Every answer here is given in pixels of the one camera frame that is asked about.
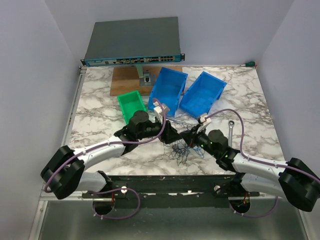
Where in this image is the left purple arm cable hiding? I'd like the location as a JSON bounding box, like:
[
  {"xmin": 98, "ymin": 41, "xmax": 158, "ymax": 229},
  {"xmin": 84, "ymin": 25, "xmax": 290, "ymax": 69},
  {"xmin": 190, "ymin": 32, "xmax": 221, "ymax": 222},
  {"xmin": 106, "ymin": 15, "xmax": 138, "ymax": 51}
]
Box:
[{"xmin": 43, "ymin": 97, "xmax": 167, "ymax": 221}]

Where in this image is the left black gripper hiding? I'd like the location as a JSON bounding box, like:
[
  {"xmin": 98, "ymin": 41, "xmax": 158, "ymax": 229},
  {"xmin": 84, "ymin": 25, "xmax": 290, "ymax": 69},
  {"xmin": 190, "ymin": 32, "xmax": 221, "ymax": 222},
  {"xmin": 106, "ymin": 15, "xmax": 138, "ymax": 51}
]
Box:
[{"xmin": 137, "ymin": 114, "xmax": 182, "ymax": 144}]

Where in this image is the green plastic bin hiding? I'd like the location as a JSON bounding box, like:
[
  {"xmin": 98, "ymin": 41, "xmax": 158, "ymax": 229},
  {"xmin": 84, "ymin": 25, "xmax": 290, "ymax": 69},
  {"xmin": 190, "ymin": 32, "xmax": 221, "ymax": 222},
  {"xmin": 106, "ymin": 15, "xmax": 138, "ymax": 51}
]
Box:
[{"xmin": 117, "ymin": 90, "xmax": 147, "ymax": 124}]

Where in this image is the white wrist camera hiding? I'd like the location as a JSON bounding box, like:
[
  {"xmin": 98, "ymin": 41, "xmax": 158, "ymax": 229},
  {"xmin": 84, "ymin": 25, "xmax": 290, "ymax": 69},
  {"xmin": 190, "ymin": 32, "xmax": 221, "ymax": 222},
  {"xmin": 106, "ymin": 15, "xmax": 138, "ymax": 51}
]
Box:
[
  {"xmin": 196, "ymin": 113, "xmax": 212, "ymax": 134},
  {"xmin": 153, "ymin": 102, "xmax": 170, "ymax": 124}
]

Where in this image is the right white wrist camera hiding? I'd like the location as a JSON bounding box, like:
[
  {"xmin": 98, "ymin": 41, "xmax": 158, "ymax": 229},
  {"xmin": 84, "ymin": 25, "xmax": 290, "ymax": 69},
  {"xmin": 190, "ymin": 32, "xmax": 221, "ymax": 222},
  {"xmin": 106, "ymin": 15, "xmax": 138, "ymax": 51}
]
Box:
[{"xmin": 196, "ymin": 113, "xmax": 212, "ymax": 134}]

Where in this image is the wooden base board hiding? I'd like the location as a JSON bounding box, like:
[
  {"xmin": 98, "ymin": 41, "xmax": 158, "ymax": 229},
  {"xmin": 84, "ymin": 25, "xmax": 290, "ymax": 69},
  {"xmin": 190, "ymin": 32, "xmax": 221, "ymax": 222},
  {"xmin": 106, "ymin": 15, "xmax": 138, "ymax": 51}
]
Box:
[{"xmin": 110, "ymin": 65, "xmax": 183, "ymax": 96}]

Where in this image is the left blue plastic bin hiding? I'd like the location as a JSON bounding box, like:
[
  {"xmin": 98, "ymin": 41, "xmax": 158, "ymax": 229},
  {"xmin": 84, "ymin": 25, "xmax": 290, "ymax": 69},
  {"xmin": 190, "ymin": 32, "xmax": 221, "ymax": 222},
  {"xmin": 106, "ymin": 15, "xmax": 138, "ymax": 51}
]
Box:
[{"xmin": 148, "ymin": 67, "xmax": 188, "ymax": 117}]

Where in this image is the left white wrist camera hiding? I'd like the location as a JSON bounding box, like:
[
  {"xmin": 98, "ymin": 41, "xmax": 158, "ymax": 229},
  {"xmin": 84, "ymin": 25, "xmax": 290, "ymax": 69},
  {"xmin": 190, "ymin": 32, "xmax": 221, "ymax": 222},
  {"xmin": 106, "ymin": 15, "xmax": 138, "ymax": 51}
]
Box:
[{"xmin": 153, "ymin": 102, "xmax": 170, "ymax": 124}]

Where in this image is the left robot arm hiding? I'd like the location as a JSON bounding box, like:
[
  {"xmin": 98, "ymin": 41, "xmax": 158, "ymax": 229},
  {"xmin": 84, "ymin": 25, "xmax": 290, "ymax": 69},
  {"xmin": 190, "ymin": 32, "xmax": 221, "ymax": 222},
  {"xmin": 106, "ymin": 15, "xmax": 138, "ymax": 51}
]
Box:
[{"xmin": 40, "ymin": 110, "xmax": 181, "ymax": 200}]

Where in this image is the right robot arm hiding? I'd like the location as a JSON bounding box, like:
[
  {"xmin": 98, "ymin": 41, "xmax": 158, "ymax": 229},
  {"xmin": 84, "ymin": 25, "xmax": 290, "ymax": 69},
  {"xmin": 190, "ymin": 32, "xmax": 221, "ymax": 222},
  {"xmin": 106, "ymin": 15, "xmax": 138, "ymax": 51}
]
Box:
[{"xmin": 180, "ymin": 130, "xmax": 320, "ymax": 212}]

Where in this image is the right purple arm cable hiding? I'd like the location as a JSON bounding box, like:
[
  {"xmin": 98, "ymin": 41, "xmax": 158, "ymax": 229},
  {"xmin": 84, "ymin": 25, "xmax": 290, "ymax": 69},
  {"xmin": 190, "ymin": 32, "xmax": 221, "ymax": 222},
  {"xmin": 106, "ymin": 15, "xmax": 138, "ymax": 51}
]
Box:
[{"xmin": 199, "ymin": 108, "xmax": 320, "ymax": 218}]

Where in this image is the grey metal stand bracket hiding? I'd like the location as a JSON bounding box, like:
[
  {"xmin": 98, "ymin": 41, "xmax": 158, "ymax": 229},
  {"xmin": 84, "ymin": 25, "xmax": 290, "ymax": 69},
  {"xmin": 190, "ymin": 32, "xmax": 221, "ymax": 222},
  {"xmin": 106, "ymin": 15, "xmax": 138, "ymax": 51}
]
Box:
[{"xmin": 135, "ymin": 64, "xmax": 157, "ymax": 87}]

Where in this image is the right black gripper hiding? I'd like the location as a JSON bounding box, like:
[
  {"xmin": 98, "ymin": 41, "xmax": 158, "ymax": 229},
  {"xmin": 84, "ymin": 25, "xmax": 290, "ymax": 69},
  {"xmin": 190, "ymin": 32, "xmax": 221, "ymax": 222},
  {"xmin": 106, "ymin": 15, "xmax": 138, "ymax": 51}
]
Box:
[{"xmin": 179, "ymin": 123, "xmax": 219, "ymax": 158}]

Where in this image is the grey network switch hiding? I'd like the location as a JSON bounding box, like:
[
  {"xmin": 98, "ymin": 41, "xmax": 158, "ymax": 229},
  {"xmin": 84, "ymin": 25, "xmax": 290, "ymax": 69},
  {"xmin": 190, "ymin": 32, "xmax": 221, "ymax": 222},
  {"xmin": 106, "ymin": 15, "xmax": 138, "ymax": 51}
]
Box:
[{"xmin": 81, "ymin": 16, "xmax": 185, "ymax": 67}]

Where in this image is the green handled screwdriver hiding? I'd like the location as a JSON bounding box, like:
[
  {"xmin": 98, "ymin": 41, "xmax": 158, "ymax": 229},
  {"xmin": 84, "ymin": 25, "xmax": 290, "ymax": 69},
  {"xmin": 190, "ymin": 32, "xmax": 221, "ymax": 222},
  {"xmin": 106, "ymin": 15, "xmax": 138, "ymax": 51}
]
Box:
[{"xmin": 240, "ymin": 61, "xmax": 257, "ymax": 68}]

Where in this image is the blue plastic bin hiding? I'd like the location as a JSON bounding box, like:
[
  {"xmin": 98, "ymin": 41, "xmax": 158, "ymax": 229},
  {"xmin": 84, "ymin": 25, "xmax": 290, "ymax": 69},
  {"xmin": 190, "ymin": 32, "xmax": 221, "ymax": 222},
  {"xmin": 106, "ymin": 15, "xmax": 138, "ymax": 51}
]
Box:
[
  {"xmin": 148, "ymin": 67, "xmax": 188, "ymax": 117},
  {"xmin": 179, "ymin": 71, "xmax": 227, "ymax": 119}
]

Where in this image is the right blue plastic bin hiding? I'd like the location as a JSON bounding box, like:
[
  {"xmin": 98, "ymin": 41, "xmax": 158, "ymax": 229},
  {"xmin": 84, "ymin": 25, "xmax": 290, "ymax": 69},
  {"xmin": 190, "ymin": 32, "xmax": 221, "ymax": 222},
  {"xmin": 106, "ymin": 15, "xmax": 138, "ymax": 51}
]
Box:
[{"xmin": 179, "ymin": 71, "xmax": 227, "ymax": 119}]

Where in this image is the blue thin cable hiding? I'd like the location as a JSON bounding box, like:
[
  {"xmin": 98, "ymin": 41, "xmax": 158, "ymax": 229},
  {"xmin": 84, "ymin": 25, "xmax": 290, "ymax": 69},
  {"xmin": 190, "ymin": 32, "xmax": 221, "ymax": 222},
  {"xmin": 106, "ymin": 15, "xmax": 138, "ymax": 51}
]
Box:
[{"xmin": 172, "ymin": 119, "xmax": 206, "ymax": 160}]

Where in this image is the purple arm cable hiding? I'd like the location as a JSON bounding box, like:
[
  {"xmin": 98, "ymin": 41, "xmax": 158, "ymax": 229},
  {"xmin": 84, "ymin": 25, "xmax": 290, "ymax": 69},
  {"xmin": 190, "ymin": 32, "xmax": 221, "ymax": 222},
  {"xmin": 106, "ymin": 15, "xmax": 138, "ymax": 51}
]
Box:
[
  {"xmin": 43, "ymin": 97, "xmax": 167, "ymax": 221},
  {"xmin": 199, "ymin": 108, "xmax": 320, "ymax": 218}
]

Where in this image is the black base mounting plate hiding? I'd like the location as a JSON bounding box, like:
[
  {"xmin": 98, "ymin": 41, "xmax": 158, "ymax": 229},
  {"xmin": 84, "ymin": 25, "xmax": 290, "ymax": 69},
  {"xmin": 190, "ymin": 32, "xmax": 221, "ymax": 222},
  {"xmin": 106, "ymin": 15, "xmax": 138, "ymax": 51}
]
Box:
[{"xmin": 82, "ymin": 173, "xmax": 259, "ymax": 209}]

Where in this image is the chrome combination wrench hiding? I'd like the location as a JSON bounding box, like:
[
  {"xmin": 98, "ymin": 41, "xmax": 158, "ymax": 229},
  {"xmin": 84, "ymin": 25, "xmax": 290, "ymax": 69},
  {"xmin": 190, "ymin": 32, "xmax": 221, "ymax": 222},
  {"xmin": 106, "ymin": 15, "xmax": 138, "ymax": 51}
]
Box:
[{"xmin": 171, "ymin": 119, "xmax": 186, "ymax": 126}]

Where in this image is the aluminium side rail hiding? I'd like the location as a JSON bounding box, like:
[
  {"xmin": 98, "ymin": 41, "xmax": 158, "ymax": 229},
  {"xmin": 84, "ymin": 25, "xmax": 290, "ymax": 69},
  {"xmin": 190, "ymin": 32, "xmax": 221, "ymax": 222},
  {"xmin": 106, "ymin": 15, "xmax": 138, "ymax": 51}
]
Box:
[{"xmin": 58, "ymin": 66, "xmax": 87, "ymax": 150}]

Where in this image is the grey ratchet wrench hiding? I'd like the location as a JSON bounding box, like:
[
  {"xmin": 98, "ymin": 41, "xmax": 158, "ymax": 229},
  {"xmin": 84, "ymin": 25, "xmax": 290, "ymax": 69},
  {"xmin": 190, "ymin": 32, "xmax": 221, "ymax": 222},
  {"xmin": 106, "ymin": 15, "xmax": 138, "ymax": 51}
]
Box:
[{"xmin": 228, "ymin": 120, "xmax": 235, "ymax": 147}]

